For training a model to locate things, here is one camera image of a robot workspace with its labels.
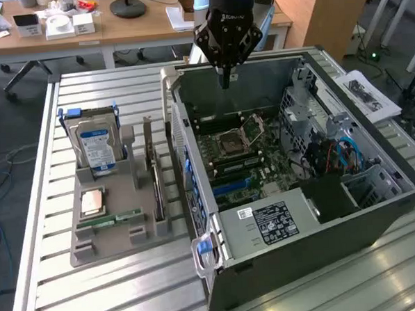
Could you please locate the green motherboard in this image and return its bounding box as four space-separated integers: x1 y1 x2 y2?
190 107 301 212

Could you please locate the red wire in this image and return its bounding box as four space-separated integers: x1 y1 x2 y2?
325 143 339 173

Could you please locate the white box with black inside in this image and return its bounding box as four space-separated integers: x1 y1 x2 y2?
11 13 43 39

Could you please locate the black round lamp base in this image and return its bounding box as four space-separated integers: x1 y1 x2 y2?
108 0 148 20

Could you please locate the black installed RAM stick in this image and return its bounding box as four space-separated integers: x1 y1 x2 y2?
212 154 266 178

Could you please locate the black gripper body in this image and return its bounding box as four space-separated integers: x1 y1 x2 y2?
204 0 261 65

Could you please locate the CPU with metal lid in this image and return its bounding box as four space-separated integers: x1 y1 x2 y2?
79 187 106 216

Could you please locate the blue floor cable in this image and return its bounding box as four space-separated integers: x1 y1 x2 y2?
0 165 20 299

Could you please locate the plain white box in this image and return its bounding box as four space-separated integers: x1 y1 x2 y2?
72 12 96 36

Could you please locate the grey parts rack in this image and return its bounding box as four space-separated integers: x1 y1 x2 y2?
63 122 175 268

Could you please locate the graphics card with black fan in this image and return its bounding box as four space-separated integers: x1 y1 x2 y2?
141 115 168 224

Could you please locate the red packet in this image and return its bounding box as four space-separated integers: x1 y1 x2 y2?
76 0 98 14

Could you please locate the CPU socket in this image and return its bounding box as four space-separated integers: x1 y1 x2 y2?
215 127 250 155

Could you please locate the stack of printed papers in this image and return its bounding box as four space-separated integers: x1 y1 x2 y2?
333 67 403 127

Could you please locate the silver drive cage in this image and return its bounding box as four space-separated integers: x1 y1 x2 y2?
275 56 356 149

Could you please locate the silver disk bay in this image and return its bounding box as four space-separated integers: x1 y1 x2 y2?
340 162 405 210

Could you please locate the black fan duct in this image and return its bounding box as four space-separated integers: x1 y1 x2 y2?
300 173 361 226

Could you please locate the open dark PC case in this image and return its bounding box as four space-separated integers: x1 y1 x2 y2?
158 42 415 311

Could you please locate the white papers pile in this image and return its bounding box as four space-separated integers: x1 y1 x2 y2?
164 4 197 33

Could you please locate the metal socket cover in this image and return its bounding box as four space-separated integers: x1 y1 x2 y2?
239 112 267 147

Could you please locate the black chair base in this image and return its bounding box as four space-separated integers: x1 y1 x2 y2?
0 56 89 103

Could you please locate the white wall box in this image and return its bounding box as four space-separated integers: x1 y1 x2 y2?
343 21 368 57

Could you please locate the hard disk in blue caddy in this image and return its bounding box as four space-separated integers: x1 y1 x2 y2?
57 101 125 180

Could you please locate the grey power supply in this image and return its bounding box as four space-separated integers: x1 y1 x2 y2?
217 186 321 261

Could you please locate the green RAM stick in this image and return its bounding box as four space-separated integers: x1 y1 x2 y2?
75 208 144 228

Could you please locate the wooden desk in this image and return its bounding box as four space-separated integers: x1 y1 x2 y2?
0 0 106 75
99 0 295 70

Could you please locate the blue wire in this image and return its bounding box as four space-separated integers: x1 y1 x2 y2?
334 136 366 175

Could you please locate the wooden cabinet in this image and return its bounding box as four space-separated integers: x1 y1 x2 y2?
270 0 379 64

